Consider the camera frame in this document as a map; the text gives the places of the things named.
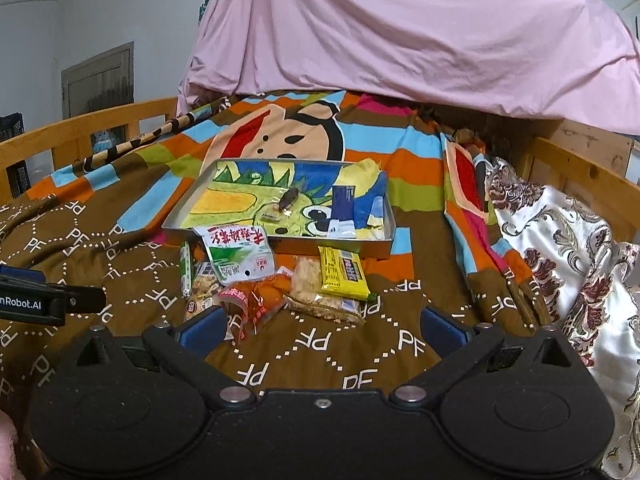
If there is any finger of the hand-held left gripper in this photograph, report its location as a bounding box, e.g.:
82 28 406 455
0 266 49 286
62 285 107 313

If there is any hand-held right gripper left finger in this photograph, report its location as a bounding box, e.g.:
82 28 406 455
75 305 256 407

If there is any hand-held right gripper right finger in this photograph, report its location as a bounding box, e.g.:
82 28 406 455
390 307 573 407

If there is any nut bar packet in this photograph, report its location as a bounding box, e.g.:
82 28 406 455
182 260 228 323

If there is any orange red clear packet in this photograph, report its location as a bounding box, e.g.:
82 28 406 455
217 267 296 343

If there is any white green snack bag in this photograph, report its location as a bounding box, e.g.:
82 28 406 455
192 223 276 283

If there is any metal tray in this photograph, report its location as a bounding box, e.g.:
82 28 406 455
161 158 397 259

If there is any yellow snack packet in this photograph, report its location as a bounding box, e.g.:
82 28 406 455
318 245 377 303

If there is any clear cracker packet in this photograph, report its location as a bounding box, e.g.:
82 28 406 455
282 255 368 326

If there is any dark plastic crate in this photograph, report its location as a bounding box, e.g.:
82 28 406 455
0 112 25 142
5 161 31 198

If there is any colourful cartoon printed blanket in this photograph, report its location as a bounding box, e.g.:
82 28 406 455
0 89 566 480

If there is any cartoon printed lining paper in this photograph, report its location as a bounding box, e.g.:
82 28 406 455
182 160 388 241

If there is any floral white quilt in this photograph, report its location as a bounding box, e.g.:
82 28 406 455
485 157 640 480

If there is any dark blue sachet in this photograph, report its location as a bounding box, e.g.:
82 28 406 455
329 185 357 239

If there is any leopard print cloth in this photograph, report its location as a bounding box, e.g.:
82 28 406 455
82 97 236 173

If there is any wooden door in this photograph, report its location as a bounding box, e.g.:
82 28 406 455
61 41 135 120

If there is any pink sheet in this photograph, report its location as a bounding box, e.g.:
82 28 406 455
176 0 640 136

